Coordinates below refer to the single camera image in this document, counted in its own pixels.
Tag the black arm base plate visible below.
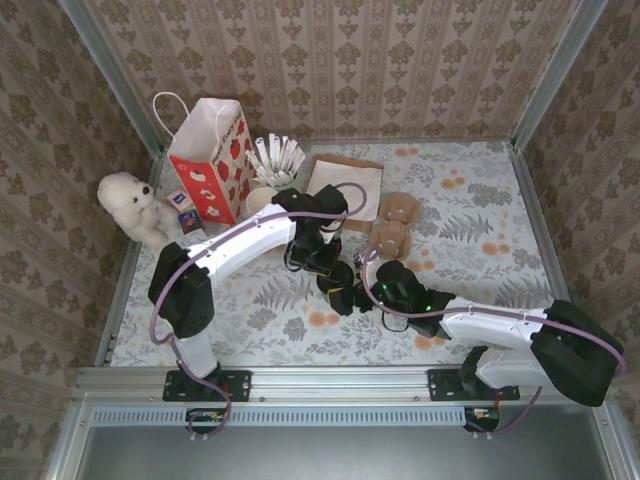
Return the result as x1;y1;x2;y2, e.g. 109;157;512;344
428;368;521;403
163;368;252;403

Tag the blue tissue packet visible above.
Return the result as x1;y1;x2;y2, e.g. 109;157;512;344
178;209;205;235

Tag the brown pulp cup carrier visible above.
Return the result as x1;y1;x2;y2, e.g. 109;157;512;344
369;192;422;261

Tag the light green mug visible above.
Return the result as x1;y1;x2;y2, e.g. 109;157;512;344
272;172;304;195

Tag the brown cardboard tray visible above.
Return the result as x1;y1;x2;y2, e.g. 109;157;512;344
304;154;385;234

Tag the aluminium frame post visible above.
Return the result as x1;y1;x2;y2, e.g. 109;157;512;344
509;0;609;151
58;0;166;157

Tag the stack of paper cups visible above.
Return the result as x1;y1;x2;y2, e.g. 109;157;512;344
244;186;279;221

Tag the black plastic cup lid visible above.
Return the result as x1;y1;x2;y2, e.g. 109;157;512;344
319;263;357;296

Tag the pink tissue packet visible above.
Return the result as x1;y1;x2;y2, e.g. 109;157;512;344
166;188;194;211

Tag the white slotted cable duct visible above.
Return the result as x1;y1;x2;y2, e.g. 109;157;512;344
92;405;471;428

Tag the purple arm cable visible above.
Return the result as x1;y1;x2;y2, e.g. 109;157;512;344
149;181;372;441
360;247;629;441

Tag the white napkin stack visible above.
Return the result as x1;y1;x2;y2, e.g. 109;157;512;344
308;160;382;221

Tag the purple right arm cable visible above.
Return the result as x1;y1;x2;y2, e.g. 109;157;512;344
360;247;629;441

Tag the white plush dog toy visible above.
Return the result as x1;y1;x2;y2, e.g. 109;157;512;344
96;171;181;247

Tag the grey metal panel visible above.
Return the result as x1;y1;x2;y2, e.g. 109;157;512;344
74;424;619;480

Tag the red white paper gift bag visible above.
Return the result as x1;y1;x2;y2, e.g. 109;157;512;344
152;91;259;226

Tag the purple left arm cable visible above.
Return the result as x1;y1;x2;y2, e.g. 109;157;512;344
149;181;372;441

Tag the aluminium front rail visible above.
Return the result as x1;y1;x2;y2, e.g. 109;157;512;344
74;363;615;405

